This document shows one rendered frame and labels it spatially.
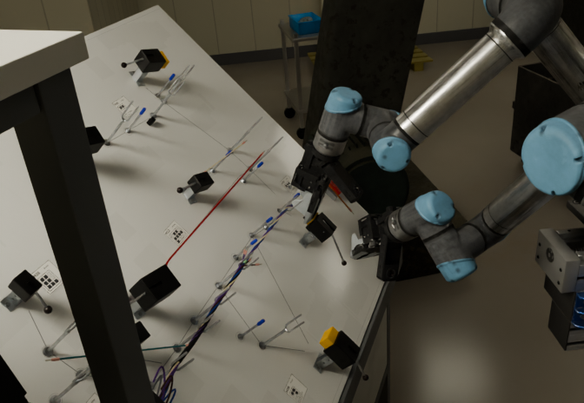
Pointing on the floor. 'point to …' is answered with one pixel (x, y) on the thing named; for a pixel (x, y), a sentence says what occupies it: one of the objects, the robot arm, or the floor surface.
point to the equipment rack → (72, 203)
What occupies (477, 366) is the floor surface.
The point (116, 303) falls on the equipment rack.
